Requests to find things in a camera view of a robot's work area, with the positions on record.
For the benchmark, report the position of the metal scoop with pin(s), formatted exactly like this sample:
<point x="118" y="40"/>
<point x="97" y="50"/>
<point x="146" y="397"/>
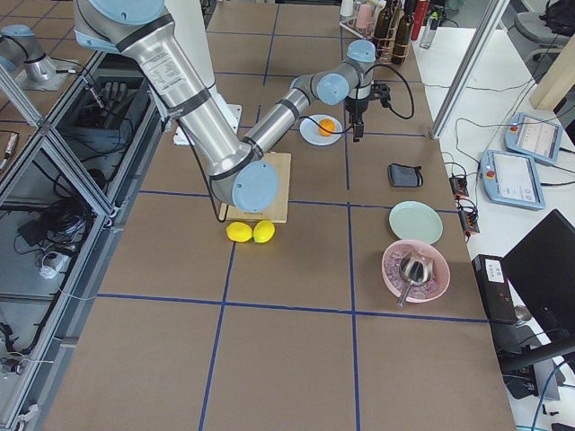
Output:
<point x="416" y="270"/>

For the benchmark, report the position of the far teach pendant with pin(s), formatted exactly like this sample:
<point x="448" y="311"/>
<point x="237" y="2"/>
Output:
<point x="533" y="136"/>

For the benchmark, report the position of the light blue plate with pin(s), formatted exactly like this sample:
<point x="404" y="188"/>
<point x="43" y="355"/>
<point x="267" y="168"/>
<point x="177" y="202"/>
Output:
<point x="309" y="131"/>

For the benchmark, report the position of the teach pendant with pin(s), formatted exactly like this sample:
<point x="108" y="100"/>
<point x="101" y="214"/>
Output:
<point x="511" y="179"/>
<point x="533" y="136"/>

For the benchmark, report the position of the black computer box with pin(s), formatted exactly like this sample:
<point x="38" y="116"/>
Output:
<point x="493" y="286"/>

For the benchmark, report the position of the pink bowl with ice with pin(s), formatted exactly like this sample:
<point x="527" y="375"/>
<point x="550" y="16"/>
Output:
<point x="431" y="290"/>

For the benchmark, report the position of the upper yellow lemon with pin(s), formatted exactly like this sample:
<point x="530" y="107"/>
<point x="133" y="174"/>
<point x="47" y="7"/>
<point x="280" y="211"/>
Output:
<point x="263" y="231"/>

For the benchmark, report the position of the folded grey cloth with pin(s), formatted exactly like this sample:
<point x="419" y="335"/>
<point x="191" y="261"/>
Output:
<point x="404" y="176"/>

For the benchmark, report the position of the dark wine bottle left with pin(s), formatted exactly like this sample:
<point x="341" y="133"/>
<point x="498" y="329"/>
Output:
<point x="403" y="33"/>

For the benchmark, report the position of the near teach pendant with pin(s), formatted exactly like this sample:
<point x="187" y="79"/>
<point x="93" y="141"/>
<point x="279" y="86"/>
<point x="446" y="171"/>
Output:
<point x="511" y="179"/>

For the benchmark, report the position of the lower yellow lemon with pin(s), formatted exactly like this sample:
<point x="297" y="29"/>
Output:
<point x="239" y="232"/>

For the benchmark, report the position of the copper wire bottle rack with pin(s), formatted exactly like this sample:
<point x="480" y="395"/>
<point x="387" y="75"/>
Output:
<point x="387" y="51"/>

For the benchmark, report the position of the light green plate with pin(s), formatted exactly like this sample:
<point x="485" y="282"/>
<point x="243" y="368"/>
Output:
<point x="413" y="220"/>

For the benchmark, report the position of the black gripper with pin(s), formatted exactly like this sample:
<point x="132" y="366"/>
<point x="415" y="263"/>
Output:
<point x="357" y="106"/>

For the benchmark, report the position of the aluminium frame post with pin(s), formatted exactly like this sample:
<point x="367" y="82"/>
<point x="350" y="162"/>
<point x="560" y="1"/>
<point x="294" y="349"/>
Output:
<point x="486" y="27"/>

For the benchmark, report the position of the orange fruit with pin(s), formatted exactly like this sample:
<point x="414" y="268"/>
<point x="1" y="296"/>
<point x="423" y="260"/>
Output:
<point x="326" y="127"/>

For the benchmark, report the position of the yellow lemon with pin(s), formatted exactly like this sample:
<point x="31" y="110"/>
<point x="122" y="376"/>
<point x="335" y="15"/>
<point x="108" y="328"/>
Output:
<point x="239" y="232"/>
<point x="263" y="231"/>

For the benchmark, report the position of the wooden cutting board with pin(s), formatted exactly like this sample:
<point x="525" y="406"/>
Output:
<point x="260" y="190"/>

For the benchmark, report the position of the black computer monitor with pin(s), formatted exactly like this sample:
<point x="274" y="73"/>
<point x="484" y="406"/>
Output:
<point x="541" y="269"/>

